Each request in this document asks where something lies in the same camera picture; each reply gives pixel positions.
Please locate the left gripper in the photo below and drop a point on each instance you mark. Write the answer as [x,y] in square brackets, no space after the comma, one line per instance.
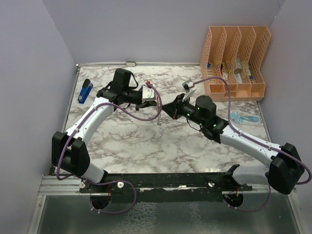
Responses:
[146,104]

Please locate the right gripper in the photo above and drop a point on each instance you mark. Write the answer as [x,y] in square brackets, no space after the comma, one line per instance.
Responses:
[173,108]

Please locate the red handled keyring with rings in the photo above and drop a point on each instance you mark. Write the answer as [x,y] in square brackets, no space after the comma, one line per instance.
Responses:
[159,108]

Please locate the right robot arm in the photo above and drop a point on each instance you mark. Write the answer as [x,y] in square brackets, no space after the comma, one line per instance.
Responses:
[280,167]

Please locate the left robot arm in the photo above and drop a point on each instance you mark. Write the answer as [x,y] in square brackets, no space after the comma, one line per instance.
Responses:
[69,149]

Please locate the light blue packaged item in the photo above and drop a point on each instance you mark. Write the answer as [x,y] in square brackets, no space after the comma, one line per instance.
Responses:
[244,119]

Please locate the blue stapler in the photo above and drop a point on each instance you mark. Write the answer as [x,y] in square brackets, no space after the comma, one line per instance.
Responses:
[85,91]

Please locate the peach desk file organizer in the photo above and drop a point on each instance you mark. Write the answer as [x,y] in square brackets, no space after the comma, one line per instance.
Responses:
[231,59]

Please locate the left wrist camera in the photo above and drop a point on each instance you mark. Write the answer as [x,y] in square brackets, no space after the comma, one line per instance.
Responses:
[148,94]

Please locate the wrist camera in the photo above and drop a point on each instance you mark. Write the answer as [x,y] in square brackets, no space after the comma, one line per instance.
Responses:
[148,94]
[189,89]

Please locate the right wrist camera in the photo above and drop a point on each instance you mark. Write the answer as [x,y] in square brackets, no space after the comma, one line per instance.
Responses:
[189,89]

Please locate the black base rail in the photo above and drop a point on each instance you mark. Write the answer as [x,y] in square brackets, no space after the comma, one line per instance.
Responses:
[167,187]

